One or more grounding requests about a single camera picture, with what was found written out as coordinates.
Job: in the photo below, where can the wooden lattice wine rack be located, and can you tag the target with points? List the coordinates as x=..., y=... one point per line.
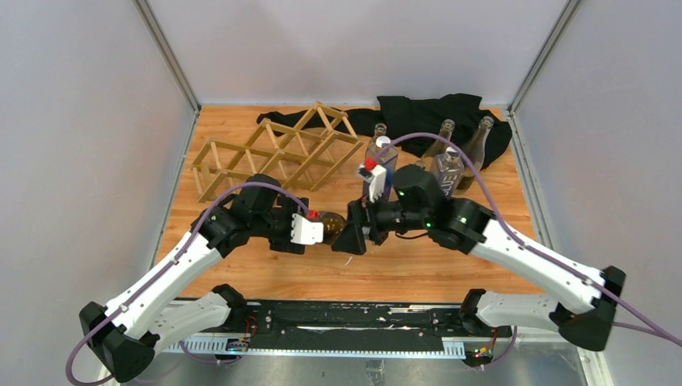
x=303, y=155

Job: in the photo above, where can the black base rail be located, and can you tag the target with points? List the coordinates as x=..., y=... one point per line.
x=349, y=329

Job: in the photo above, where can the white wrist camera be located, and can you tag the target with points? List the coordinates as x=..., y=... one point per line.
x=305, y=231
x=374, y=176

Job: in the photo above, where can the clear bottle with silver label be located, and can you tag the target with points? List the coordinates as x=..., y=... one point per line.
x=475, y=151

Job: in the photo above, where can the small clear glass bottle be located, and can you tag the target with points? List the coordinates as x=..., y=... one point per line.
x=380, y=129

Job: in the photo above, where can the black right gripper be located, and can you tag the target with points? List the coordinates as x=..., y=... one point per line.
x=361, y=220

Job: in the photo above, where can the blue labelled clear bottle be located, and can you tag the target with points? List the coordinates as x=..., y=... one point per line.
x=387, y=159

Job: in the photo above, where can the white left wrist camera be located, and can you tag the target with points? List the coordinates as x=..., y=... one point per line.
x=305, y=231

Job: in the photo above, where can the black cloth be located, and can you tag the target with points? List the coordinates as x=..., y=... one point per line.
x=403, y=115

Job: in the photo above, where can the dark brown wine bottle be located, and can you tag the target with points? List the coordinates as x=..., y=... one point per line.
x=333, y=225

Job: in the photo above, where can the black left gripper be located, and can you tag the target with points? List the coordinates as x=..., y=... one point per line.
x=289, y=206

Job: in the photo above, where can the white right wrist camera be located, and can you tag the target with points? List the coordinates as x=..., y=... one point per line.
x=374, y=176

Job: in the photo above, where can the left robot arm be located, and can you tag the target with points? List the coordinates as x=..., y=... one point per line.
x=131, y=329

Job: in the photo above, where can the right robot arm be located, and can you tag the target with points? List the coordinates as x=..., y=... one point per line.
x=572, y=304

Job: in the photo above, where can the clear bottle with black label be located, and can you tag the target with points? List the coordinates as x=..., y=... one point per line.
x=438, y=147

